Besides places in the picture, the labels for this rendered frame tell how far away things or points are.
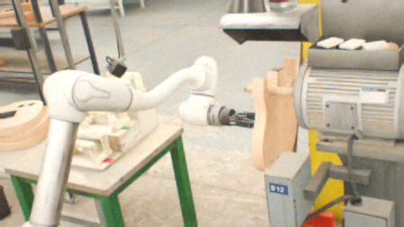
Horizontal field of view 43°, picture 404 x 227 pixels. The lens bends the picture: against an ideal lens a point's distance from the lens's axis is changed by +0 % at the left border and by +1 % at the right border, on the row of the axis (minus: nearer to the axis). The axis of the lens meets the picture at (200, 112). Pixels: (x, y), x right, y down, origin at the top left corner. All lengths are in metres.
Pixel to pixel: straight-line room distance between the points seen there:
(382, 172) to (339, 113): 0.25
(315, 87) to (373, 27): 0.27
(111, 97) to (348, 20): 0.82
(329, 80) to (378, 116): 0.19
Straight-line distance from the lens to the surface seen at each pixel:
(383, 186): 1.79
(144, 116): 2.40
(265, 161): 1.90
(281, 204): 1.64
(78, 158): 2.34
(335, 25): 1.78
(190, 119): 2.13
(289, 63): 2.06
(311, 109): 1.70
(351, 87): 1.66
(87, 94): 1.66
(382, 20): 1.74
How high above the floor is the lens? 1.96
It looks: 24 degrees down
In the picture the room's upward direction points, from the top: 9 degrees counter-clockwise
